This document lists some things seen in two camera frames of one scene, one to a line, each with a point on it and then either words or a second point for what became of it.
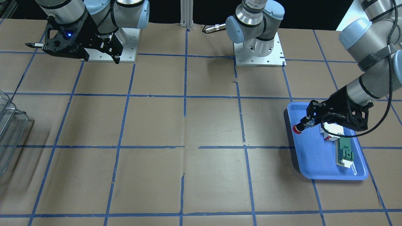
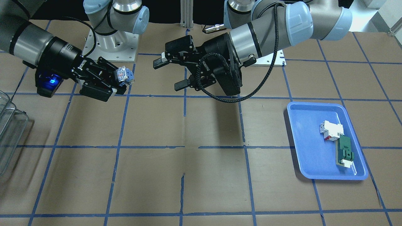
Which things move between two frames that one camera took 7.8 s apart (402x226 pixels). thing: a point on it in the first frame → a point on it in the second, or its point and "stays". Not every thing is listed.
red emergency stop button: [295, 130] → [124, 74]
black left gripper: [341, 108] → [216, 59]
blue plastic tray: [317, 157] stays
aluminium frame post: [186, 12] stays
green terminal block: [344, 157] stays
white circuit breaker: [333, 128] stays
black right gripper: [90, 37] → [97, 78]
